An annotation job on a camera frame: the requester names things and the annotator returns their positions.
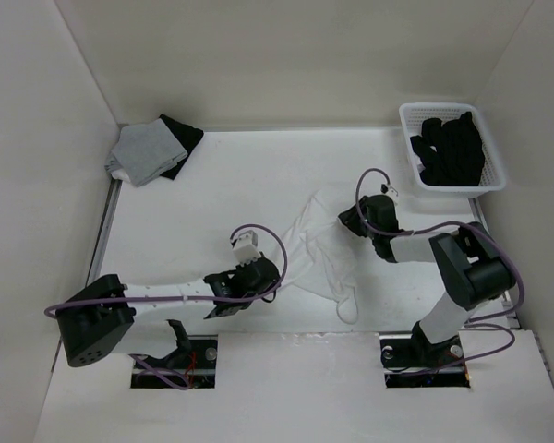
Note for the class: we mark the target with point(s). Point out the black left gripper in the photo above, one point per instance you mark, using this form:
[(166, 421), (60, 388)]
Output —
[(274, 283)]

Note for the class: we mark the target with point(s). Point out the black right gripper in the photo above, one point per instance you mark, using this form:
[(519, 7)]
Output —
[(349, 219)]

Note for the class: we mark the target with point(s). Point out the white tank top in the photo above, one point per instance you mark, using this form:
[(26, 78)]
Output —
[(320, 251)]

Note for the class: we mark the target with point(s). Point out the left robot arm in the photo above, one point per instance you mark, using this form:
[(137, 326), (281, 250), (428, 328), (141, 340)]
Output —
[(151, 322)]

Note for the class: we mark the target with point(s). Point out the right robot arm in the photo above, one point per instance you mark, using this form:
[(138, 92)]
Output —
[(471, 268)]

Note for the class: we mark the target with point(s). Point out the black tank tops in basket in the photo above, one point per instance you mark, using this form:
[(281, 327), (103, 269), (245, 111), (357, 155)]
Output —
[(451, 153)]

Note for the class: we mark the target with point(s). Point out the folded black tank top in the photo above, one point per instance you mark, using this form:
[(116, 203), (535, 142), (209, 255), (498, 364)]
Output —
[(188, 137)]

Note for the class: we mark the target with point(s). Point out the folded grey tank top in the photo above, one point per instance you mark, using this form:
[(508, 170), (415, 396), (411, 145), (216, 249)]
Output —
[(144, 152)]

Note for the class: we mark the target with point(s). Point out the white plastic basket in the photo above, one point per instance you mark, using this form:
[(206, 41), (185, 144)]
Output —
[(412, 116)]

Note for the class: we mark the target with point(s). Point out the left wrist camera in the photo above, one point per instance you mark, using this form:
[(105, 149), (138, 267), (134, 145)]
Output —
[(245, 248)]

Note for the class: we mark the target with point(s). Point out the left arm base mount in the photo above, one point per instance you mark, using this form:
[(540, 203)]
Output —
[(193, 369)]

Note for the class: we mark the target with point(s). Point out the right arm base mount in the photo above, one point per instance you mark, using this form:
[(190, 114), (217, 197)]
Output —
[(408, 367)]

